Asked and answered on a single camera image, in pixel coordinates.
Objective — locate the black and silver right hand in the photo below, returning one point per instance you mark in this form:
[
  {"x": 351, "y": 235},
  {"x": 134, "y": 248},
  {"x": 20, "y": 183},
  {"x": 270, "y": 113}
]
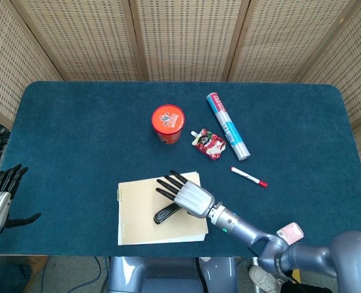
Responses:
[{"x": 194, "y": 198}]

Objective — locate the black stapler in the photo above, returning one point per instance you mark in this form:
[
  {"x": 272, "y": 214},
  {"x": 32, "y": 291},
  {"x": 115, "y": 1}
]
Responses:
[{"x": 165, "y": 214}]

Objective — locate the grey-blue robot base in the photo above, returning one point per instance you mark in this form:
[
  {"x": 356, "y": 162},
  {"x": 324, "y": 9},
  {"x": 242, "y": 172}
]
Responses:
[{"x": 168, "y": 274}]

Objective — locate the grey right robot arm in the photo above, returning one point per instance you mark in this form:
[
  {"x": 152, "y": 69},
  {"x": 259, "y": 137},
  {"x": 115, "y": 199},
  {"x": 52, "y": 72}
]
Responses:
[{"x": 244, "y": 229}]

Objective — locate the beige paper stack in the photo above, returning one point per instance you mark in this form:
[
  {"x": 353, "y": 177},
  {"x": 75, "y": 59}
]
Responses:
[{"x": 143, "y": 226}]

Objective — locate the red spouted drink pouch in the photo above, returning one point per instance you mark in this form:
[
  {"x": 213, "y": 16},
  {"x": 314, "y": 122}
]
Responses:
[{"x": 210, "y": 143}]

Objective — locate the red and white marker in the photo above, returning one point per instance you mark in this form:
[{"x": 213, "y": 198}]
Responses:
[{"x": 249, "y": 177}]

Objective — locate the plastic bag roll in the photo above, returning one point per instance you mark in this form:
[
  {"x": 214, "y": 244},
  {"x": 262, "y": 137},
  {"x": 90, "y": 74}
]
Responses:
[{"x": 227, "y": 126}]

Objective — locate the orange round snack canister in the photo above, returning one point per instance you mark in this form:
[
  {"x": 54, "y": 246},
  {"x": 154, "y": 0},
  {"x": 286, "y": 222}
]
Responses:
[{"x": 168, "y": 120}]

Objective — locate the dark blue table mat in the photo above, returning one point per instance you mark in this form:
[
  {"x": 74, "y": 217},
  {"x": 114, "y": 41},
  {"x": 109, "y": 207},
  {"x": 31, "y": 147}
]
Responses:
[{"x": 76, "y": 152}]

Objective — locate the pink tissue pack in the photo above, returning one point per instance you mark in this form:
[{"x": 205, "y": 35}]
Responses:
[{"x": 291, "y": 232}]

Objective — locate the white shoe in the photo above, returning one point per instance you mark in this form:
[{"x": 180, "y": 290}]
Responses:
[{"x": 262, "y": 277}]

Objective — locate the black fabric item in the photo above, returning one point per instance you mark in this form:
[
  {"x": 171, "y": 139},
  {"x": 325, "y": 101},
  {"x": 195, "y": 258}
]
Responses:
[{"x": 302, "y": 288}]

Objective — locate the woven folding screen panel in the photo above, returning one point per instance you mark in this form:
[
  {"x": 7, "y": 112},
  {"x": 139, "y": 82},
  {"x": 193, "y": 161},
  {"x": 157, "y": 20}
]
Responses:
[
  {"x": 287, "y": 39},
  {"x": 12, "y": 61},
  {"x": 187, "y": 39},
  {"x": 82, "y": 39},
  {"x": 351, "y": 67}
]

